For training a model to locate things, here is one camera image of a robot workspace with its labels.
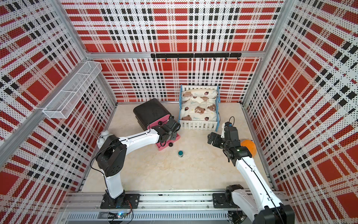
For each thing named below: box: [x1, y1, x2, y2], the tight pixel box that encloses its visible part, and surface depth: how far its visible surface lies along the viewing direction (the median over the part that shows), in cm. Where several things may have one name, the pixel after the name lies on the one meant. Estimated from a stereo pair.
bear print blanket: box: [180, 88, 218, 121], surface depth 107 cm
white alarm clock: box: [96, 129, 110, 149], surface depth 88 cm
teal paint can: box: [178, 150, 184, 158], surface depth 92 cm
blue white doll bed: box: [178, 84, 221, 132], surface depth 107 cm
